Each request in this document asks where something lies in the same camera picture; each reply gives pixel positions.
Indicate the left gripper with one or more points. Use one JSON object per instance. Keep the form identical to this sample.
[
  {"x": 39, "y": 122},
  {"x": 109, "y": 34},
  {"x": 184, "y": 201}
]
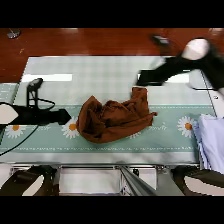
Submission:
[{"x": 62, "y": 116}]

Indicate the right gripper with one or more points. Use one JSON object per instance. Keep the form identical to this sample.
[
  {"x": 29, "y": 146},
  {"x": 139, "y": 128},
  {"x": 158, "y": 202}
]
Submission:
[{"x": 149, "y": 78}]

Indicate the brown shirt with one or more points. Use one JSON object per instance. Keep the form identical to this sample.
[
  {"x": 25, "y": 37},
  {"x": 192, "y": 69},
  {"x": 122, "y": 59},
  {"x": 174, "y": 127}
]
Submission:
[{"x": 113, "y": 120}]

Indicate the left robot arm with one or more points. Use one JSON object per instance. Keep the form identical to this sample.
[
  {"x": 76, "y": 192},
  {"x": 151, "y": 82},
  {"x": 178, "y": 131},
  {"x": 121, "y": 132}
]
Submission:
[{"x": 28, "y": 115}]

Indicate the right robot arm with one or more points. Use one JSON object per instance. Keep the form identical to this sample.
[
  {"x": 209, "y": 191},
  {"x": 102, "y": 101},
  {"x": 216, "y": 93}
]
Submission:
[{"x": 200, "y": 63}]

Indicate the pale lilac garment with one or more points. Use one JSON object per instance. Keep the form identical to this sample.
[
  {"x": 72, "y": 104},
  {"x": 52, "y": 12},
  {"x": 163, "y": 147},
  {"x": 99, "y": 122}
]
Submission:
[{"x": 213, "y": 141}]

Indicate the silver frame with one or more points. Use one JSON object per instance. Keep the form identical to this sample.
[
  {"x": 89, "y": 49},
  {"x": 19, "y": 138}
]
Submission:
[{"x": 140, "y": 186}]

